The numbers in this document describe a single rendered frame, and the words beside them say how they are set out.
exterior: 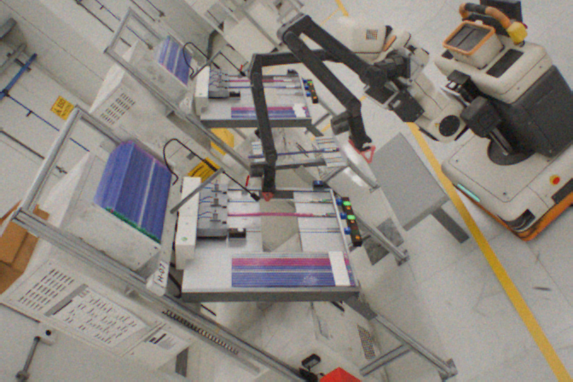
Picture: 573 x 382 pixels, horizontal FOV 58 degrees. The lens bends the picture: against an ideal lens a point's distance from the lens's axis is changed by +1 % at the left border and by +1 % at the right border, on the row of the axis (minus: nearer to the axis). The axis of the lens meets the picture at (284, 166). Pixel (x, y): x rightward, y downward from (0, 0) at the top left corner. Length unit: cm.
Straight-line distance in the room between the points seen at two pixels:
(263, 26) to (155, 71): 366
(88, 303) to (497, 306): 182
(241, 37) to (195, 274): 496
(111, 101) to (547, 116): 235
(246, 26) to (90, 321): 509
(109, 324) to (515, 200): 185
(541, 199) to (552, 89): 51
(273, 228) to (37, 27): 290
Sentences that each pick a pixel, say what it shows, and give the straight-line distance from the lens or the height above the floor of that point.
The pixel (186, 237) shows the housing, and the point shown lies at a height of 129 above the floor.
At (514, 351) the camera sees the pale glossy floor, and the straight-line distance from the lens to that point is 258.
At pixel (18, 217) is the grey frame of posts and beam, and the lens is 188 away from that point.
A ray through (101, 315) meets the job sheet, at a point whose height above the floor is 139.
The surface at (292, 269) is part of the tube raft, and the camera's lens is 218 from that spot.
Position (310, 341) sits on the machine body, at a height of 62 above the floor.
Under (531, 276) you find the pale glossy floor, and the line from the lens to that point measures 270.
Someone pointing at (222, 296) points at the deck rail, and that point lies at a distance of 209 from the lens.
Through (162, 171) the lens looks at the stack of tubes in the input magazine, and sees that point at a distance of 244.
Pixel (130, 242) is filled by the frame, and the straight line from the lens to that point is 206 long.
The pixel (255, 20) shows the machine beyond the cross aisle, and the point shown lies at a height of 50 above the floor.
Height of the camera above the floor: 218
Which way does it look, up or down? 28 degrees down
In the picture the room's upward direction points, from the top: 49 degrees counter-clockwise
